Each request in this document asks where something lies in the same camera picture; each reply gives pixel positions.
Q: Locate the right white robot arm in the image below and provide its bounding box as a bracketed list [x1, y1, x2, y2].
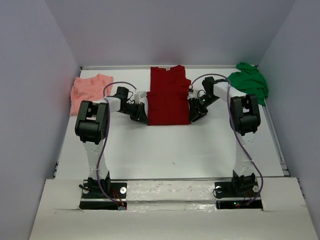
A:
[188, 74, 262, 199]

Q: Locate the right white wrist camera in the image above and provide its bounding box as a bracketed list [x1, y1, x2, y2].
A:
[188, 84, 199, 99]

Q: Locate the green t shirt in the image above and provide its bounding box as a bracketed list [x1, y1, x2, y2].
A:
[228, 62, 269, 106]

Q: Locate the pink t shirt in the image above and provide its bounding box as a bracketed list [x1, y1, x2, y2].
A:
[69, 74, 114, 117]

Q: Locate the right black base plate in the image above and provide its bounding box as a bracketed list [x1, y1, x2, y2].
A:
[212, 181, 263, 210]

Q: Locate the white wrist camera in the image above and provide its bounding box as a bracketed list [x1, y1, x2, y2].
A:
[133, 90, 147, 104]
[188, 84, 199, 99]

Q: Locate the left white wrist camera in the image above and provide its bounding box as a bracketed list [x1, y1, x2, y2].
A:
[133, 90, 147, 104]

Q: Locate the red t shirt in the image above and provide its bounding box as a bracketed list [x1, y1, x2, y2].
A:
[147, 65, 191, 126]

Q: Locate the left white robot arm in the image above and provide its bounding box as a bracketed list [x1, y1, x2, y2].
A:
[75, 86, 149, 202]

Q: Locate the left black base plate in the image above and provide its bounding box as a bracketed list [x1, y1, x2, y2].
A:
[79, 181, 128, 211]

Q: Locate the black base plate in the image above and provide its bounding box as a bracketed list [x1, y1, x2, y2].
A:
[212, 181, 263, 210]
[79, 181, 128, 211]

